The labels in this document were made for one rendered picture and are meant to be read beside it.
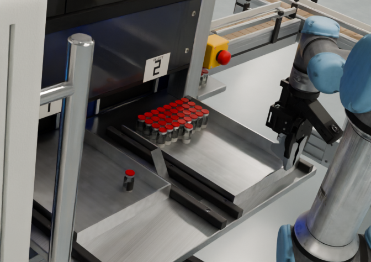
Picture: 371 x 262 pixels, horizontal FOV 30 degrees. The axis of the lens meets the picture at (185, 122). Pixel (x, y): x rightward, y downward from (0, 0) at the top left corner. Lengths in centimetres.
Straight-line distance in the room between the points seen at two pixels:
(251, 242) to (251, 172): 125
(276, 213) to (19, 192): 244
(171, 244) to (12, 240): 70
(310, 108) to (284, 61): 299
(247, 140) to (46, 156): 50
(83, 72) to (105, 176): 86
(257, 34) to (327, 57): 91
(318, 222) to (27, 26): 73
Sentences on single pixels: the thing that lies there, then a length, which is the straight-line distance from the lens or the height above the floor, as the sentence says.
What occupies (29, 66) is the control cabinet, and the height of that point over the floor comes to 148.
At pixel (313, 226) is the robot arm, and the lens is 119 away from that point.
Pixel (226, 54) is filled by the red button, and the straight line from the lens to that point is 185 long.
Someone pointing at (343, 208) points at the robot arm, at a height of 113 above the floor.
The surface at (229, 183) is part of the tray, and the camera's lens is 156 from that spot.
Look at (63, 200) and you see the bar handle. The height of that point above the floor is 130.
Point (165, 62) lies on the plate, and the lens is 171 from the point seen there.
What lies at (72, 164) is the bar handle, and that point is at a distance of 71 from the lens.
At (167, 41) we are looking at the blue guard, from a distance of 168.
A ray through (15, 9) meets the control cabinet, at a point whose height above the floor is 153.
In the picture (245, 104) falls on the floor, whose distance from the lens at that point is 384.
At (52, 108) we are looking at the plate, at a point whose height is 101.
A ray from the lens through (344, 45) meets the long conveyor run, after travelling 241.
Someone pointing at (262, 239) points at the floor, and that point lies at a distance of 288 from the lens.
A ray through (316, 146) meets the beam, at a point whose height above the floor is 49.
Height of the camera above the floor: 174
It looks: 30 degrees down
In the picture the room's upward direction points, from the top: 11 degrees clockwise
